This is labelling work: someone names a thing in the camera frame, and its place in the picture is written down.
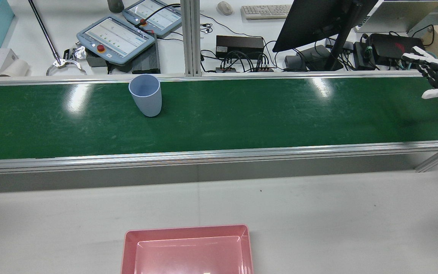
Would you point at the black rectangular device box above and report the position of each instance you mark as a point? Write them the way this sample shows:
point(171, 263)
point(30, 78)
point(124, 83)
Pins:
point(240, 46)

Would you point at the aluminium conveyor side rail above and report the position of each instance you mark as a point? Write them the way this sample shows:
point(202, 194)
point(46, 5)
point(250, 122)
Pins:
point(203, 156)
point(242, 77)

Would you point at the silver laptop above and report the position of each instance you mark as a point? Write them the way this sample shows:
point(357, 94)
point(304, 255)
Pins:
point(397, 15)

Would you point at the crumpled silver foil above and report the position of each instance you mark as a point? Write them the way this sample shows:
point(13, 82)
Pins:
point(76, 51)

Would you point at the dark grey bottle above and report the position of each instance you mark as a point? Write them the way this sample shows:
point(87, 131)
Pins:
point(115, 5)

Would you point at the aluminium profile post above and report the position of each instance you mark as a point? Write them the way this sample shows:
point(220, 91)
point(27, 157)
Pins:
point(191, 38)

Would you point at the white computer mouse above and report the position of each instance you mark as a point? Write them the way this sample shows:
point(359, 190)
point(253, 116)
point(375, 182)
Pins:
point(225, 8)

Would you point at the black docking device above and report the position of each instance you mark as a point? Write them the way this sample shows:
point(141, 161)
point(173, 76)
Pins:
point(363, 57)

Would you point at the black power brick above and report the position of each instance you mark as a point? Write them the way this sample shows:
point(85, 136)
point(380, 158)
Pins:
point(395, 45)

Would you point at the large grey teach pendant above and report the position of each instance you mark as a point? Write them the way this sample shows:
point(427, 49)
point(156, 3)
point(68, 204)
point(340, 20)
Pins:
point(116, 38)

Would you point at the black monitor stand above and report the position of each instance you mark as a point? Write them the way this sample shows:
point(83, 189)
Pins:
point(321, 59)

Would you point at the black ribbed power unit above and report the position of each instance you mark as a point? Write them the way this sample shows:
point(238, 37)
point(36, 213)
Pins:
point(146, 59)

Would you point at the green conveyor belt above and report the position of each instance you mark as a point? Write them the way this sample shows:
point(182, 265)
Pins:
point(242, 114)

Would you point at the pink plastic box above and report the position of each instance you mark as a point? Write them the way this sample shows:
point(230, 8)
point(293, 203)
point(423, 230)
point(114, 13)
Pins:
point(188, 255)

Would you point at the white paper roll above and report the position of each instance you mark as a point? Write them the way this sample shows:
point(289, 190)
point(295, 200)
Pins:
point(13, 68)

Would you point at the black reach grabber tool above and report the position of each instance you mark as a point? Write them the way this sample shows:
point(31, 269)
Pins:
point(44, 26)

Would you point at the small grey teach pendant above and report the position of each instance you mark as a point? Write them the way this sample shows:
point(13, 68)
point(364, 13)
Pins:
point(154, 15)

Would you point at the small grey adapter box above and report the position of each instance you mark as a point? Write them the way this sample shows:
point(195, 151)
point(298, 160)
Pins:
point(293, 62)

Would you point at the black usb hub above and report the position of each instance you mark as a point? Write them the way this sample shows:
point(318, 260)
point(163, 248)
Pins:
point(264, 69)
point(226, 70)

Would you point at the blue-grey plastic cup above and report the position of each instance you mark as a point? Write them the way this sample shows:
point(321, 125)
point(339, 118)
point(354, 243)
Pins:
point(147, 99)

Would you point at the black computer monitor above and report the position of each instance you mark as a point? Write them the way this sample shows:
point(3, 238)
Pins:
point(318, 21)

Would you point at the white computer keyboard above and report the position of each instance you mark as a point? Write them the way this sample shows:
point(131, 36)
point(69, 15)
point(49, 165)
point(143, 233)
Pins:
point(266, 12)

